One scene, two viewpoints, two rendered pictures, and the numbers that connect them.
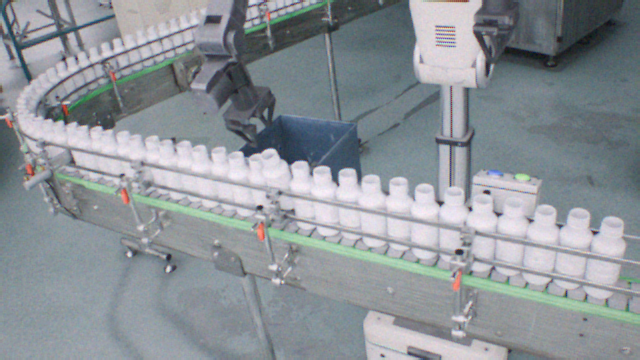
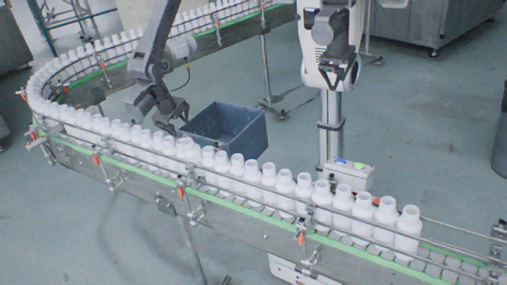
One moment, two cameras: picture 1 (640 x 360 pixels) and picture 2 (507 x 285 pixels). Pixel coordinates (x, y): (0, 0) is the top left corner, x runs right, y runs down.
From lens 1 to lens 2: 0.21 m
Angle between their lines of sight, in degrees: 4
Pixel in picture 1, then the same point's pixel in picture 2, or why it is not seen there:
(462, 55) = not seen: hidden behind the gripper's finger
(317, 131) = (238, 113)
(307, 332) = (232, 247)
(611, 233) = (409, 218)
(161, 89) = not seen: hidden behind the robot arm
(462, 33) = not seen: hidden behind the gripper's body
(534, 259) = (356, 228)
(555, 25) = (439, 26)
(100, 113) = (94, 90)
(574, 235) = (383, 215)
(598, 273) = (401, 243)
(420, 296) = (284, 242)
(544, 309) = (364, 262)
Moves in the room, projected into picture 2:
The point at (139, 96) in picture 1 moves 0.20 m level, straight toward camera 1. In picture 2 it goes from (123, 78) to (125, 90)
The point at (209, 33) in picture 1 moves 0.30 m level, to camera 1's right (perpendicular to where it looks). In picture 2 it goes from (136, 65) to (247, 51)
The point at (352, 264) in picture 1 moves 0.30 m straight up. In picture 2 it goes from (241, 216) to (226, 144)
